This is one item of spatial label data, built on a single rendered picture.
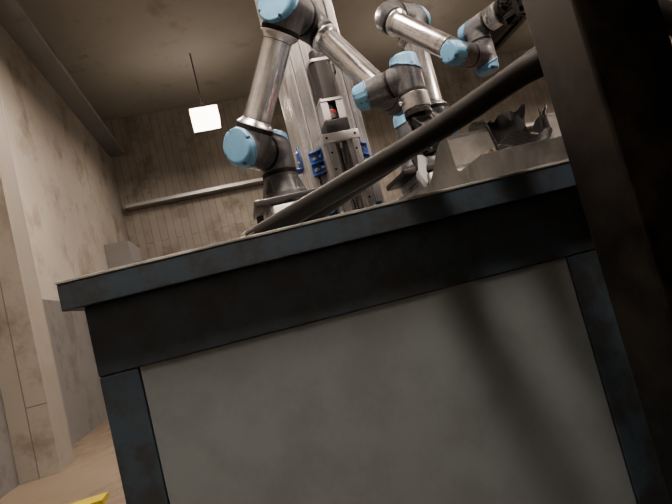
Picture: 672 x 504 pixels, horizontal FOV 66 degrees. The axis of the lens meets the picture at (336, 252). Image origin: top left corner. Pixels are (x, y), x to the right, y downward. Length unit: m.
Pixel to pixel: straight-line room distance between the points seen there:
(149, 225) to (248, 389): 9.69
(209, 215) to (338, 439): 9.63
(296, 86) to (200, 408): 1.51
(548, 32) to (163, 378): 0.57
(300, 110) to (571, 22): 1.62
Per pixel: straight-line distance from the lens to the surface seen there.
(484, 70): 1.85
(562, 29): 0.43
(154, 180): 10.51
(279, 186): 1.68
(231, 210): 10.26
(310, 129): 1.96
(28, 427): 4.23
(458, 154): 1.00
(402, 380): 0.71
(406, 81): 1.41
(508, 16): 1.85
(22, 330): 4.19
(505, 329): 0.74
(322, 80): 1.95
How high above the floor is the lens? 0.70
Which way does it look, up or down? 5 degrees up
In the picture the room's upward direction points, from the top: 14 degrees counter-clockwise
